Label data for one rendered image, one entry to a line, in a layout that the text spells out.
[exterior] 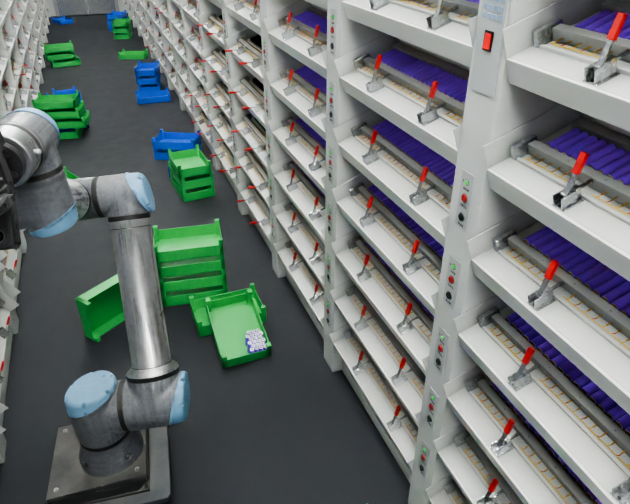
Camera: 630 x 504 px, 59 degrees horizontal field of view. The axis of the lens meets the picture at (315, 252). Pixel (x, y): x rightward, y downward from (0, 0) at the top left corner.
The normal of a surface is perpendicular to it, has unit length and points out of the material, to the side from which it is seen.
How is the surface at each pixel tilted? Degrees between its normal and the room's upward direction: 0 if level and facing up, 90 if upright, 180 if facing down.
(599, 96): 111
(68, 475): 5
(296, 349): 0
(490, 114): 90
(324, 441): 0
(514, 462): 20
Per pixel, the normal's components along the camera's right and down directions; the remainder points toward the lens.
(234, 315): 0.11, -0.66
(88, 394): -0.16, -0.84
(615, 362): -0.32, -0.73
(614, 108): -0.87, 0.47
